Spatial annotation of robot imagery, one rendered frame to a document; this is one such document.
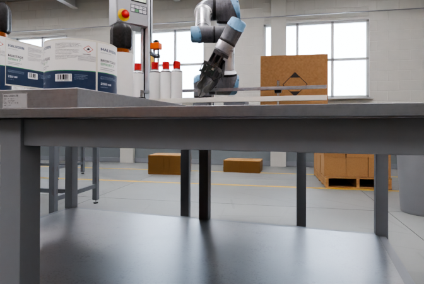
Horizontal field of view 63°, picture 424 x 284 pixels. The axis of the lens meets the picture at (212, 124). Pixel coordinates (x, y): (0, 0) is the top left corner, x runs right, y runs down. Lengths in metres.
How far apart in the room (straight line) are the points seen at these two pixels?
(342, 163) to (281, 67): 3.30
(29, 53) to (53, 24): 7.62
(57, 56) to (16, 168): 0.31
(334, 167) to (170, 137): 4.20
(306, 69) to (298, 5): 5.78
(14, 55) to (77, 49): 0.33
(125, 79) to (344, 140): 0.90
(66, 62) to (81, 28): 7.37
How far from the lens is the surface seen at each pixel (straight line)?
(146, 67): 1.78
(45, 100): 0.89
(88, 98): 0.86
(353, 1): 7.49
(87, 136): 0.78
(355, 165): 4.85
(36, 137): 0.86
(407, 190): 3.64
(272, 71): 1.62
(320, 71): 1.63
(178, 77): 1.55
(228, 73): 1.97
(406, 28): 7.56
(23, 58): 1.29
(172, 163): 5.68
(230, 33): 1.47
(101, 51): 1.01
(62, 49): 1.01
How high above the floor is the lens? 0.79
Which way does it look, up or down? level
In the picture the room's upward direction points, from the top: straight up
